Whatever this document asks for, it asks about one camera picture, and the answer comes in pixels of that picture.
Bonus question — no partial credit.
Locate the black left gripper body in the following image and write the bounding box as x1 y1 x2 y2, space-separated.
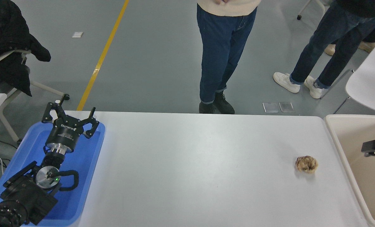
46 115 85 149

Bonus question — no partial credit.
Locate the large pale bin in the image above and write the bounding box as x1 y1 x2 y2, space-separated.
324 114 375 227

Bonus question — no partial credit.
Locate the blue plastic tray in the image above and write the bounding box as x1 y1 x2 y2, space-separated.
0 121 106 227

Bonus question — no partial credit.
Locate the white round-seat chair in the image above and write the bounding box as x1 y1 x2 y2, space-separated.
320 30 375 115

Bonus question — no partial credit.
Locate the crumpled tan paper ball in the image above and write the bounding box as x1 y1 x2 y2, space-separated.
295 155 318 174

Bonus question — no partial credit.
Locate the chair leg with caster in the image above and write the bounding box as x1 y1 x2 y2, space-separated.
297 0 327 20

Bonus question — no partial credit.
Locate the white frame chair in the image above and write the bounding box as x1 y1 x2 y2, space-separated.
0 49 65 143

